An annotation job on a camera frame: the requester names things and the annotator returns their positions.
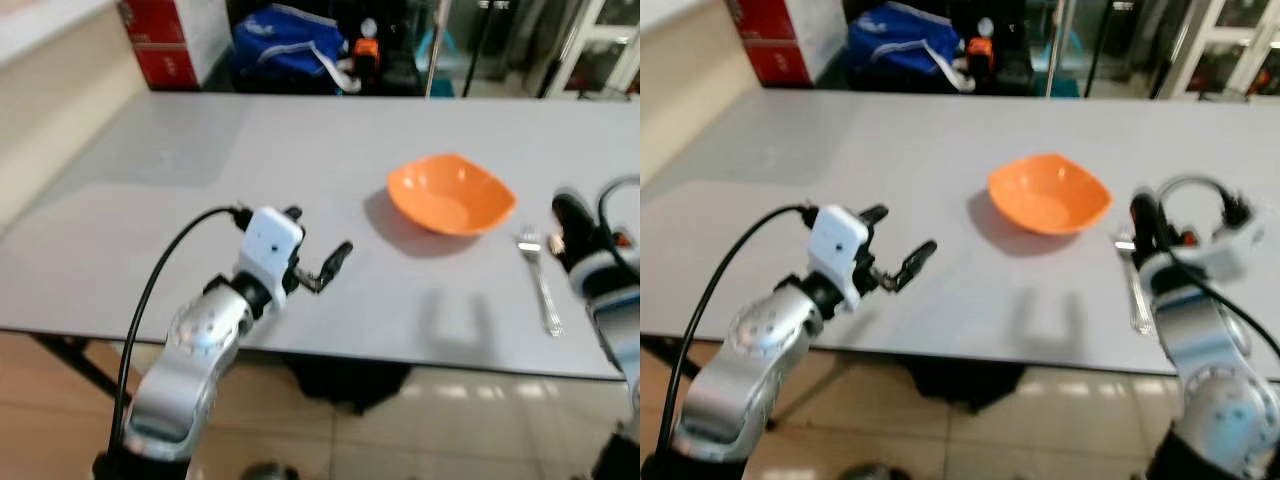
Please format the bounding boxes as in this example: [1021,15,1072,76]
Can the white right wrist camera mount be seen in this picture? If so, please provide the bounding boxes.
[1188,222,1263,283]

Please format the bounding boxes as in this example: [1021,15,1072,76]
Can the black metal table leg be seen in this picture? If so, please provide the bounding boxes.
[640,335,703,383]
[28,334,133,403]

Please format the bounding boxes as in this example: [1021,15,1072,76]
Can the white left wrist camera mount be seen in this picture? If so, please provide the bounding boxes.
[807,205,870,310]
[238,207,305,288]

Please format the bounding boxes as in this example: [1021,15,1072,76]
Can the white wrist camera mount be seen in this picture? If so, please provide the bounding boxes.
[238,207,305,288]
[807,205,870,310]
[1188,222,1263,283]

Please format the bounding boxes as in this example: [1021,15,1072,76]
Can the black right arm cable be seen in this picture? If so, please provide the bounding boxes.
[1157,174,1280,361]
[597,175,641,283]

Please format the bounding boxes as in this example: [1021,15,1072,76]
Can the silver metal fork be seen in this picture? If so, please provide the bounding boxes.
[515,230,565,338]
[1114,232,1157,336]

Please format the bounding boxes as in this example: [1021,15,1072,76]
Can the black bag under table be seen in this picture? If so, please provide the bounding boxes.
[283,354,413,417]
[898,354,1023,417]

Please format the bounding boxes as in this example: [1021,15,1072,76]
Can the orange and black device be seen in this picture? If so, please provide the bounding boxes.
[350,17,387,87]
[964,16,1002,83]

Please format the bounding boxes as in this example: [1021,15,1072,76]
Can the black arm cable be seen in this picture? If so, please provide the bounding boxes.
[597,175,641,283]
[1157,174,1280,361]
[110,205,251,453]
[655,203,816,456]

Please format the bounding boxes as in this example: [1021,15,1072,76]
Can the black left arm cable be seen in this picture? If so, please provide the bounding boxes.
[655,203,816,456]
[110,205,251,453]

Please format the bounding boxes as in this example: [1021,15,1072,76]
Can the blue fabric bag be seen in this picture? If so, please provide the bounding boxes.
[231,3,353,93]
[847,2,967,91]

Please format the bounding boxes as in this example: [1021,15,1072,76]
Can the thin metal pole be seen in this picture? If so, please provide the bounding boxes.
[424,0,453,99]
[1044,0,1073,99]

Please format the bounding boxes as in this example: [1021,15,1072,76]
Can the red and white cardboard box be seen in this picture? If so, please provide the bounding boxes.
[118,0,234,92]
[733,0,851,89]

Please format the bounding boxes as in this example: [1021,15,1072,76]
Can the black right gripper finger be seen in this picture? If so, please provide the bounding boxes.
[552,188,594,251]
[1130,190,1169,257]

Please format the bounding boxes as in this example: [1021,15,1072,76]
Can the orange plastic bowl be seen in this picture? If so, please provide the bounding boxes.
[387,153,518,238]
[987,153,1114,237]

